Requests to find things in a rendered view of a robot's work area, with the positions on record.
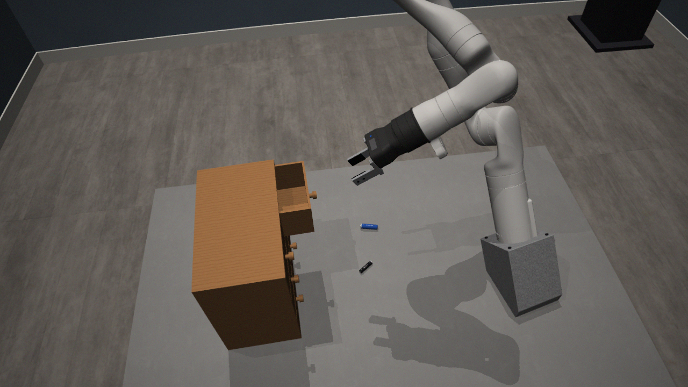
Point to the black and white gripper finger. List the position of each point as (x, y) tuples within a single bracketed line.
[(360, 156), (366, 175)]

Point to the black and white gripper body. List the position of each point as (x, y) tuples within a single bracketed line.
[(422, 124)]

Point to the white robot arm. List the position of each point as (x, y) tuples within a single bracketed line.
[(476, 77)]

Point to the small brown wooden chest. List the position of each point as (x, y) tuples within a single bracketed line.
[(238, 273)]

